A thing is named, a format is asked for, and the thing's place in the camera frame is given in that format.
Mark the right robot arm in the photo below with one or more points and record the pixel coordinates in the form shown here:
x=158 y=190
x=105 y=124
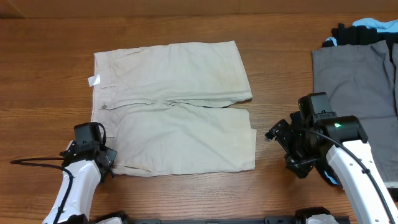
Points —
x=338 y=148

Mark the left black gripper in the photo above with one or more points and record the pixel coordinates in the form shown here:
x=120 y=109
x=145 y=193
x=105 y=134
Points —
x=111 y=154

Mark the grey shorts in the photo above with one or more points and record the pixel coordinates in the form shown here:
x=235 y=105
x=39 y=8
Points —
x=360 y=93

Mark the light blue garment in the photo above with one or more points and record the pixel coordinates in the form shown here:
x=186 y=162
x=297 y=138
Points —
x=376 y=24

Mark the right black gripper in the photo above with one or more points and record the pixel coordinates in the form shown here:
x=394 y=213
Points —
x=303 y=165

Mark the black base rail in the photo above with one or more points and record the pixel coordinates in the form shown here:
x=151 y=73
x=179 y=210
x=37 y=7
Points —
x=305 y=215

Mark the beige shorts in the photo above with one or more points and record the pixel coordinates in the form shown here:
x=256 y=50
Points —
x=170 y=109

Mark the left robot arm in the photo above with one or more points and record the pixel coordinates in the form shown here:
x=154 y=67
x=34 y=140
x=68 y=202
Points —
x=86 y=163

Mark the black garment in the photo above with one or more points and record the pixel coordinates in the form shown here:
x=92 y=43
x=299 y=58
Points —
x=360 y=32

